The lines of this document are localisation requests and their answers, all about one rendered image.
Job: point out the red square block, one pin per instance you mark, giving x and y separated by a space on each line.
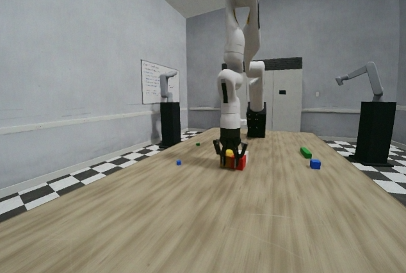
241 165

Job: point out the green rectangular block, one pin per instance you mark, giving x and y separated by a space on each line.
307 154

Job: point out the blue cube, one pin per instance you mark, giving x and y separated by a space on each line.
315 164

